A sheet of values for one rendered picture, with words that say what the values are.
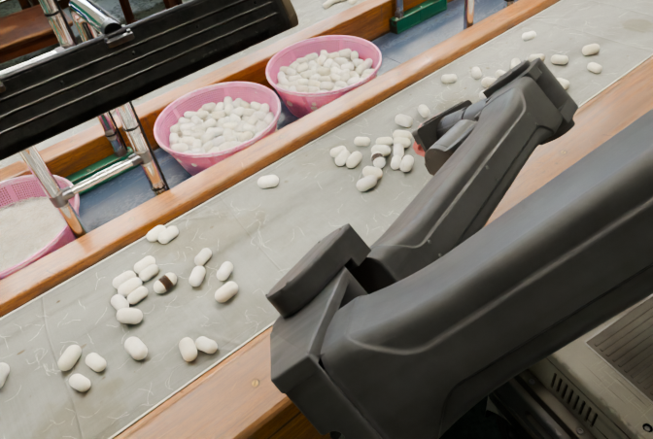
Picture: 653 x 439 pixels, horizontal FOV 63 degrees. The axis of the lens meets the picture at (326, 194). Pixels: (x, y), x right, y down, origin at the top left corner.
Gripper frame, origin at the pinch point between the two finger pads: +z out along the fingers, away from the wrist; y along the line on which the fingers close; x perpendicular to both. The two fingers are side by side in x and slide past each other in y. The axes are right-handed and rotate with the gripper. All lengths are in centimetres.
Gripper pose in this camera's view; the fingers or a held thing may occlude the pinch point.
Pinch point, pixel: (418, 148)
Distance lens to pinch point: 81.8
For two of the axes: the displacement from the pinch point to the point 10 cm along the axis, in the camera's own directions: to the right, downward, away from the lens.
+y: -7.9, 4.8, -3.8
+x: 4.8, 8.7, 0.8
